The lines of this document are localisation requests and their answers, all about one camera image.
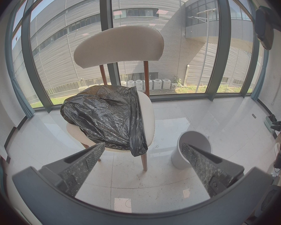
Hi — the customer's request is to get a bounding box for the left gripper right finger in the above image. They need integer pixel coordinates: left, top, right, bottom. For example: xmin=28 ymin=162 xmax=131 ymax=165
xmin=181 ymin=142 xmax=245 ymax=198

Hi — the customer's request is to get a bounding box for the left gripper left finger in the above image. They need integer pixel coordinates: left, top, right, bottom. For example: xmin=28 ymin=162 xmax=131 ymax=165
xmin=38 ymin=142 xmax=106 ymax=198

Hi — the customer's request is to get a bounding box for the black plastic bag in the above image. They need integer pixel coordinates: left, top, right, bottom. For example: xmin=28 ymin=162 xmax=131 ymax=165
xmin=60 ymin=85 xmax=148 ymax=157

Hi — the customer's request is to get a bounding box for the white trash bin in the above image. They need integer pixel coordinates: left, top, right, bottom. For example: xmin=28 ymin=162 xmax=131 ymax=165
xmin=171 ymin=131 xmax=212 ymax=169

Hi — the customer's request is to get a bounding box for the blue-green curtain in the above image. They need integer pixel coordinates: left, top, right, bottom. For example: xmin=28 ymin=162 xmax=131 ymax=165
xmin=251 ymin=48 xmax=270 ymax=101
xmin=5 ymin=11 xmax=35 ymax=117

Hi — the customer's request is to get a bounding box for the cream wooden chair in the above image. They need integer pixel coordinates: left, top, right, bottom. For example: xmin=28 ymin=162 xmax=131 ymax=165
xmin=66 ymin=25 xmax=164 ymax=172

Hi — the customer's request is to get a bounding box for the window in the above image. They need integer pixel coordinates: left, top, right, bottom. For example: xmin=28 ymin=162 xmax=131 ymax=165
xmin=5 ymin=0 xmax=272 ymax=113

